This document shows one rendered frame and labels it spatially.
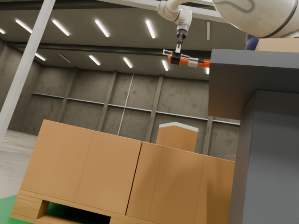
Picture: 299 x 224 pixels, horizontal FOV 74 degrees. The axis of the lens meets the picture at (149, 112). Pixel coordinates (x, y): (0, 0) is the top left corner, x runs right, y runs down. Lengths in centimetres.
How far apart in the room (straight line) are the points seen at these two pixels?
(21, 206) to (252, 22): 135
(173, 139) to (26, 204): 204
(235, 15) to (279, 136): 37
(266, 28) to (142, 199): 94
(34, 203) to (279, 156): 117
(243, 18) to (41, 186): 122
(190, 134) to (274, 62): 257
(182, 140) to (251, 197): 242
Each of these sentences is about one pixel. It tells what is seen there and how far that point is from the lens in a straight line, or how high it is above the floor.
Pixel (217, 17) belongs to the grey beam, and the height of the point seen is 310.
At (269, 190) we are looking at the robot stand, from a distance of 58.
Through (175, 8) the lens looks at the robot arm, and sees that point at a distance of 163.
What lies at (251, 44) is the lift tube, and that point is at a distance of 166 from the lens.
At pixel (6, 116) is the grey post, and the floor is 57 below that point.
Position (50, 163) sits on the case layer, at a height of 31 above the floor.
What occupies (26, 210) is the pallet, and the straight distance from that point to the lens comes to 135.
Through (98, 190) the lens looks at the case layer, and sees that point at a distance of 119.
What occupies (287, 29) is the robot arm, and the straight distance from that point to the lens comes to 78.
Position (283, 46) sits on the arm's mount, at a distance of 67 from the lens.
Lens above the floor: 48
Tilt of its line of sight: 12 degrees up
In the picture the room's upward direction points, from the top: 13 degrees clockwise
